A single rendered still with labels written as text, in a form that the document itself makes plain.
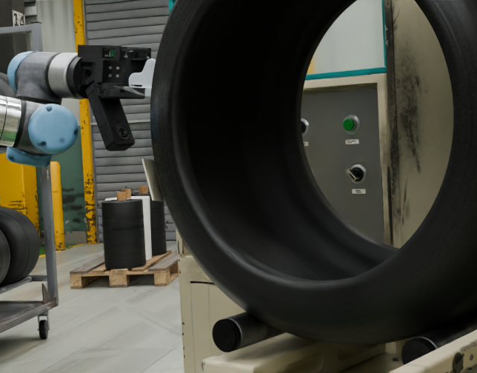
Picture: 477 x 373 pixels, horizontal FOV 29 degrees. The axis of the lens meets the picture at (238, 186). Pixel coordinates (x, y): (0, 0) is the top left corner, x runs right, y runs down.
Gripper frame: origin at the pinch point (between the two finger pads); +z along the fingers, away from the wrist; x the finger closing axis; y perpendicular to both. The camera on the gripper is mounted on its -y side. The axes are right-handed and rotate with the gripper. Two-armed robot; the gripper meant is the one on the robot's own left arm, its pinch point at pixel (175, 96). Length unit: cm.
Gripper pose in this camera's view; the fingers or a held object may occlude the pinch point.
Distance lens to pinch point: 140.4
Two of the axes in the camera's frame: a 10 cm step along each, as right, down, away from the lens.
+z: 7.9, 1.1, -6.0
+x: 6.0, -0.7, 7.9
